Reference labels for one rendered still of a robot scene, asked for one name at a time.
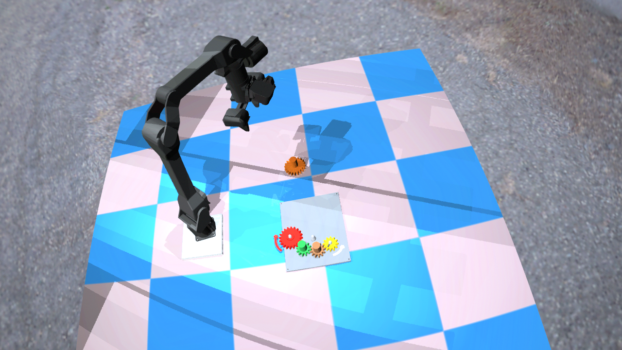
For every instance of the orange gear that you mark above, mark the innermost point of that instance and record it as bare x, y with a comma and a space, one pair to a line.
294, 166

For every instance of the brown gear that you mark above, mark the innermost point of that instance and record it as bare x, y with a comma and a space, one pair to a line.
317, 249

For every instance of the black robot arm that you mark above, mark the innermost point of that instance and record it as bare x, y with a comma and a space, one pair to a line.
228, 58

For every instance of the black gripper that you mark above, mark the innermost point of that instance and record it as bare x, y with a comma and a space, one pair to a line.
239, 116

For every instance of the white curved arrow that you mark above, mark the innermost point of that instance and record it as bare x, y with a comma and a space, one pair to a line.
341, 248

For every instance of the green gear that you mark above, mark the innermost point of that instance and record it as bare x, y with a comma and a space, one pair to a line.
303, 248

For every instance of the red gear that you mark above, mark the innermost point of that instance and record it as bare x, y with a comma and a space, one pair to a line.
290, 242

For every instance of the yellow gear with black stripe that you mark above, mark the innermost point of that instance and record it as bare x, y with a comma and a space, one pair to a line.
330, 246

